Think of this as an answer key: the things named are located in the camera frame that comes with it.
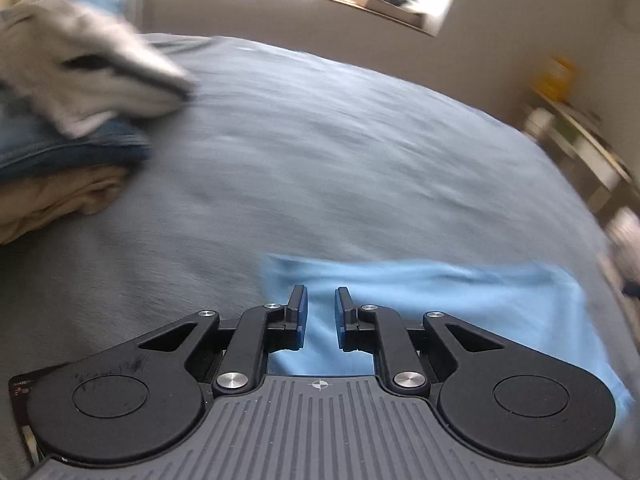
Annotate yellow box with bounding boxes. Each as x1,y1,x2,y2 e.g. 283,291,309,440
535,57,578,101

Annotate white folded garment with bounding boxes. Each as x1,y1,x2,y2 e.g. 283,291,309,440
0,0,196,138

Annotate light blue t-shirt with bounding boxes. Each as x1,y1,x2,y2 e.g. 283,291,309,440
262,254,633,431

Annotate folded beige pants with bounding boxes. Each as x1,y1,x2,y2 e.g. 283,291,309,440
0,165,133,246

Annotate blue pillow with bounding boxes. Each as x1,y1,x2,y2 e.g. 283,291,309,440
70,0,128,16

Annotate grey bed blanket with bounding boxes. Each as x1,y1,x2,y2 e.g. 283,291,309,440
0,32,640,480

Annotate cream desk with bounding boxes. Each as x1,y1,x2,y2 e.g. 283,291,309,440
522,90,638,216

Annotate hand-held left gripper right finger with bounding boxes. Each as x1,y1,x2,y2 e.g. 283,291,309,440
334,286,506,395

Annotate pink checked folded sweater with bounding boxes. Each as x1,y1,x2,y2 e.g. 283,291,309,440
605,207,640,301

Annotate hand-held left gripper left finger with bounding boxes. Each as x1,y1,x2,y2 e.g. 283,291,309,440
137,284,309,396

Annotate folded blue jeans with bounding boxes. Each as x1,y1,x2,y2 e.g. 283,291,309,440
0,110,153,186

